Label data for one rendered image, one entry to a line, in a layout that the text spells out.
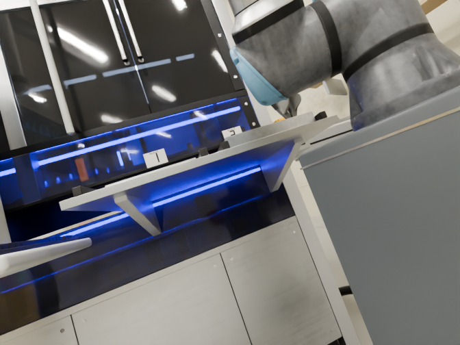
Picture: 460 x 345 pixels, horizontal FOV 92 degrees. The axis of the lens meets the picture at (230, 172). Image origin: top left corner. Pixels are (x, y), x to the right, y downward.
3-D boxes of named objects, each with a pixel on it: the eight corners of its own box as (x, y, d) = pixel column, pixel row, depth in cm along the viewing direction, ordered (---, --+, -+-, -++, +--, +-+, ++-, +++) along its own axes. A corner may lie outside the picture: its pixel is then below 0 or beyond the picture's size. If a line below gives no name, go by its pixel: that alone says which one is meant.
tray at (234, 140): (217, 172, 90) (214, 164, 91) (274, 153, 95) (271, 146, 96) (230, 150, 57) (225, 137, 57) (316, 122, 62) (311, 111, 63)
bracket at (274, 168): (270, 192, 96) (259, 164, 97) (276, 189, 97) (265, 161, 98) (310, 182, 63) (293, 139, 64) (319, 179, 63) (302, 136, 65)
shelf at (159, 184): (127, 211, 93) (126, 207, 93) (276, 160, 107) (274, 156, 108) (61, 211, 46) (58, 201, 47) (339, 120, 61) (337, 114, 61)
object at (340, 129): (278, 163, 109) (267, 133, 111) (268, 169, 124) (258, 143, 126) (389, 125, 123) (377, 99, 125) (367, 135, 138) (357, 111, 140)
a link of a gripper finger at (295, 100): (301, 114, 58) (288, 82, 58) (291, 123, 63) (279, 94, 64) (311, 111, 58) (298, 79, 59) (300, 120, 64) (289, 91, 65)
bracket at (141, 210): (154, 235, 86) (144, 203, 87) (161, 233, 86) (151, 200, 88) (129, 250, 53) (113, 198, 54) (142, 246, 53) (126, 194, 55)
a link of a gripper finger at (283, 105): (290, 118, 57) (277, 85, 58) (281, 126, 63) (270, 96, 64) (301, 114, 58) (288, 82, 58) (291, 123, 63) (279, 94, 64)
